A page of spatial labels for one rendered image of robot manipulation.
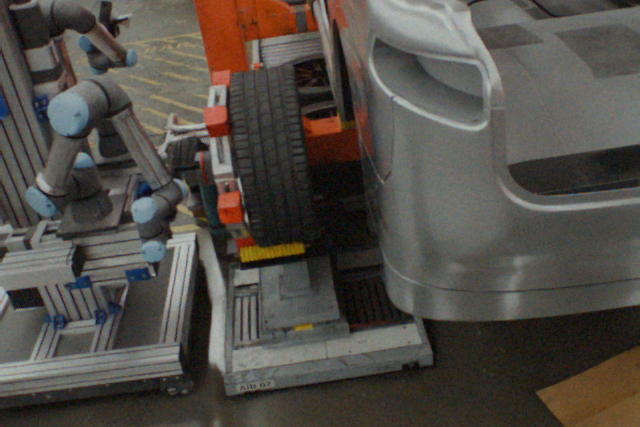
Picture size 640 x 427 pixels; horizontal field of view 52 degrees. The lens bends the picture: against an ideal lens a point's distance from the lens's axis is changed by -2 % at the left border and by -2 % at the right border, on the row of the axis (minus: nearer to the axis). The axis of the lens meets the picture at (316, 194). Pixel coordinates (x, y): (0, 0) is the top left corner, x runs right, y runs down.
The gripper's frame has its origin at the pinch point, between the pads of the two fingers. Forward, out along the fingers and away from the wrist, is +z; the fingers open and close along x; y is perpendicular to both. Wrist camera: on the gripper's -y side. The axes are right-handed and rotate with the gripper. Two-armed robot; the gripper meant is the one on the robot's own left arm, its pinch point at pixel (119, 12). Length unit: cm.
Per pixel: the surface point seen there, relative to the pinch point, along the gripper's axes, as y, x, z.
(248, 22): 56, 18, 156
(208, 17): -12, 55, -32
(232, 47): 1, 64, -30
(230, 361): 106, 78, -103
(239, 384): 107, 85, -114
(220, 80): 5, 66, -56
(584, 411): 95, 214, -113
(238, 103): -2, 83, -88
